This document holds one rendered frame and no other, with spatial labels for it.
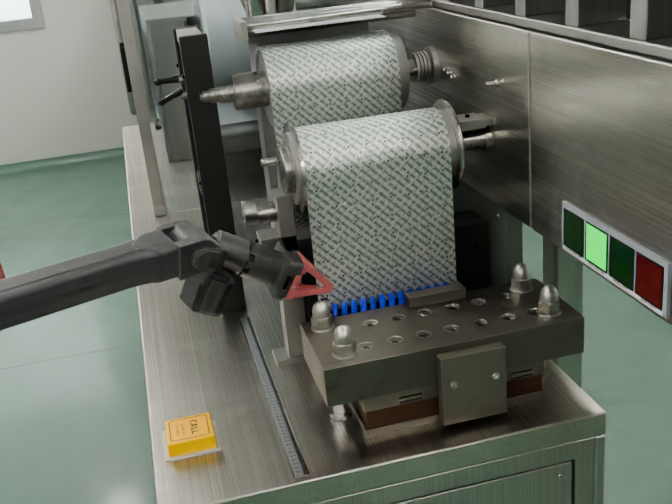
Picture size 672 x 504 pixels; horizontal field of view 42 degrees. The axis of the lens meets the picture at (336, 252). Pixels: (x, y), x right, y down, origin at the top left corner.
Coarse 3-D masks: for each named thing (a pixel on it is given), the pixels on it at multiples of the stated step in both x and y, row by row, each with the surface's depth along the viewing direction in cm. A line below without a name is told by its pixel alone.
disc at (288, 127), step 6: (288, 126) 134; (294, 132) 131; (294, 138) 131; (300, 150) 130; (300, 156) 130; (300, 162) 130; (300, 168) 131; (306, 186) 131; (306, 192) 131; (306, 198) 132; (300, 204) 136; (306, 204) 133; (300, 210) 137
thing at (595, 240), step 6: (588, 228) 114; (594, 228) 112; (588, 234) 114; (594, 234) 112; (600, 234) 111; (588, 240) 114; (594, 240) 113; (600, 240) 111; (606, 240) 110; (588, 246) 115; (594, 246) 113; (600, 246) 111; (588, 252) 115; (594, 252) 113; (600, 252) 112; (588, 258) 115; (594, 258) 114; (600, 258) 112; (600, 264) 112
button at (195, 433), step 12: (180, 420) 132; (192, 420) 131; (204, 420) 131; (168, 432) 129; (180, 432) 129; (192, 432) 128; (204, 432) 128; (168, 444) 126; (180, 444) 126; (192, 444) 127; (204, 444) 127
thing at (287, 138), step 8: (440, 112) 138; (448, 120) 137; (448, 128) 136; (288, 136) 133; (288, 144) 134; (456, 144) 136; (296, 152) 131; (456, 152) 136; (296, 160) 131; (456, 160) 137; (296, 168) 131; (456, 168) 138; (296, 176) 132; (296, 184) 133; (296, 192) 135; (296, 200) 136
